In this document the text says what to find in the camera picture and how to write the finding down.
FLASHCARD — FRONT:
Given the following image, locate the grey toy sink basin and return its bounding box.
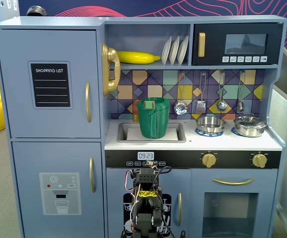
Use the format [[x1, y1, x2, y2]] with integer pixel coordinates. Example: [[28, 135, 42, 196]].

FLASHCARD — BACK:
[[116, 122, 187, 143]]

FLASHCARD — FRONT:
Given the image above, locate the black microwave door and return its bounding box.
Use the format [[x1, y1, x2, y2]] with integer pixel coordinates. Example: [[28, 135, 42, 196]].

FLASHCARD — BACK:
[[192, 22, 285, 65]]

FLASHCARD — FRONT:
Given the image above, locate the gold cabinet door handle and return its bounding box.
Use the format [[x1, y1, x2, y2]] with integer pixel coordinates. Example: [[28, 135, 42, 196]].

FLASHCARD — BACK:
[[177, 192, 183, 227]]

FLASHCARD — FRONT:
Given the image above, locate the yellow toy banana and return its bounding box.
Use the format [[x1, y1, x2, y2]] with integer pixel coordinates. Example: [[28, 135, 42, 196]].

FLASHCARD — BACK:
[[116, 51, 161, 64]]

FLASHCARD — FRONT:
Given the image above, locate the black cable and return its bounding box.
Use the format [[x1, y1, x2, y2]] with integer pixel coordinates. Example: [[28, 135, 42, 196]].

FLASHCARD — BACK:
[[154, 166, 173, 185]]

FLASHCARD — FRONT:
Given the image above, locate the green plastic pitcher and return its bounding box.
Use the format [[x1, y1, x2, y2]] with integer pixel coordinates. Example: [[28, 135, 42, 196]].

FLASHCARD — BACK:
[[136, 97, 170, 139]]

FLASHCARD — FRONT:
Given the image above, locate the white red servo wire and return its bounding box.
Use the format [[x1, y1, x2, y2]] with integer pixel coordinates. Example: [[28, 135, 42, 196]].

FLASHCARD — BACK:
[[125, 170, 144, 229]]

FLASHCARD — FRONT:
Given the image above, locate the gold oven door handle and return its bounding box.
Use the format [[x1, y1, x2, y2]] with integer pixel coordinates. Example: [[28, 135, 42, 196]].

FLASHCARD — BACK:
[[212, 178, 255, 186]]

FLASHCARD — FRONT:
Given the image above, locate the steel ladle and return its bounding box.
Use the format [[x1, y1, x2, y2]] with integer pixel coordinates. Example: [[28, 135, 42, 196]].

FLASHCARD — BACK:
[[216, 71, 227, 112]]

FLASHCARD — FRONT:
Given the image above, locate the steel serving spoon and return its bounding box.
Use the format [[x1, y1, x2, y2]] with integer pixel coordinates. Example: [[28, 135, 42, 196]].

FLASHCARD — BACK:
[[237, 70, 246, 112]]

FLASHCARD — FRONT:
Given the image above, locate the gold stove knob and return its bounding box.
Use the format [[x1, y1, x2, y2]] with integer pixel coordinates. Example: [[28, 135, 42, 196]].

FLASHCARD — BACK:
[[202, 153, 217, 169], [252, 153, 268, 169]]

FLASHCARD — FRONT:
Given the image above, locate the digital clock display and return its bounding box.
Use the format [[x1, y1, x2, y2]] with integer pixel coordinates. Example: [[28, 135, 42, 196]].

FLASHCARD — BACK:
[[137, 151, 155, 161]]

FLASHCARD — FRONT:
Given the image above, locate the gold curved fridge door handle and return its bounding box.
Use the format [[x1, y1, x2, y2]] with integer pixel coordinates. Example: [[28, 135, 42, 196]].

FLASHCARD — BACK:
[[85, 81, 92, 123], [89, 157, 96, 193]]

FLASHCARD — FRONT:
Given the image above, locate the blue oven door with window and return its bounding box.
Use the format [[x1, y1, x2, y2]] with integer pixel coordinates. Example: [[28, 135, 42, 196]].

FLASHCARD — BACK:
[[190, 169, 279, 238]]

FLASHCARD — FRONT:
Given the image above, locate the blue fridge door with chalkboard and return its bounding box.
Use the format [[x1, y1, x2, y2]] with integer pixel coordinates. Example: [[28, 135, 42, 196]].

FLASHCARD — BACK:
[[0, 29, 102, 139]]

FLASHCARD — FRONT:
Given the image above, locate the black shopping list chalkboard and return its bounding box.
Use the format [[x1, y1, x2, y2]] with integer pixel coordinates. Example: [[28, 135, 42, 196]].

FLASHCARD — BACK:
[[28, 61, 74, 110]]

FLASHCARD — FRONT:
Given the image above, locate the steel pot lid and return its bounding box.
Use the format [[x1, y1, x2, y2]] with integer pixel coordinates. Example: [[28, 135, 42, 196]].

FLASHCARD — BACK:
[[234, 113, 267, 127]]

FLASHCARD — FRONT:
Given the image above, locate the white toy plate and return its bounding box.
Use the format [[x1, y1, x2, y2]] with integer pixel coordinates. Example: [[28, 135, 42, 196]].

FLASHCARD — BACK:
[[177, 36, 189, 65], [169, 36, 180, 65], [161, 36, 172, 65]]

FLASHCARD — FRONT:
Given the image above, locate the gold toy telephone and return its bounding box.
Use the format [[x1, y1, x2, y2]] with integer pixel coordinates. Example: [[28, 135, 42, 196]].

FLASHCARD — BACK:
[[101, 43, 121, 97]]

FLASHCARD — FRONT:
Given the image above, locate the blue fridge door with dispenser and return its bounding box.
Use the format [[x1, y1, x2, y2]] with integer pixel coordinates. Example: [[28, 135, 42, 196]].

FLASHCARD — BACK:
[[11, 141, 106, 238]]

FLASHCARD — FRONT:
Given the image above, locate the steel slotted spatula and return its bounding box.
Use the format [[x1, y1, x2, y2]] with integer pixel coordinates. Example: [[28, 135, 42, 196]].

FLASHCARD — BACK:
[[196, 71, 207, 115]]

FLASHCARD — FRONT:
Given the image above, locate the black round dome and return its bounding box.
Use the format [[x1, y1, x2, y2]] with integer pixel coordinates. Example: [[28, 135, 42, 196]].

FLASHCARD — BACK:
[[26, 6, 47, 17]]

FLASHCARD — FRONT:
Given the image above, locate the blue burner ring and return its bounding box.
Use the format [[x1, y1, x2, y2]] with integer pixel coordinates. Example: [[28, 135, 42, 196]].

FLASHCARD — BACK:
[[230, 127, 246, 137], [195, 127, 224, 137]]

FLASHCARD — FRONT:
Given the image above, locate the steel pan without lid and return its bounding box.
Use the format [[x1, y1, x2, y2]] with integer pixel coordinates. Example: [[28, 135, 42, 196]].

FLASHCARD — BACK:
[[195, 116, 227, 134]]

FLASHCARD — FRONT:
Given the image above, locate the steel pot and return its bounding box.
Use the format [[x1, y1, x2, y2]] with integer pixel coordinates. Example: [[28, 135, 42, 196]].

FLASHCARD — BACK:
[[233, 121, 268, 137]]

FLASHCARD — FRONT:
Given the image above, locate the yellow tape strip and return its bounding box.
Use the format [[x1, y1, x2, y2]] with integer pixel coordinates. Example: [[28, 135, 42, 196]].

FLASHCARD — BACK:
[[136, 190, 158, 199]]

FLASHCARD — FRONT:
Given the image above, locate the steel skimmer spoon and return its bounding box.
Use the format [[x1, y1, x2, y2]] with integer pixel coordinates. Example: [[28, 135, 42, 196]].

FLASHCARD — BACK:
[[174, 71, 189, 116]]

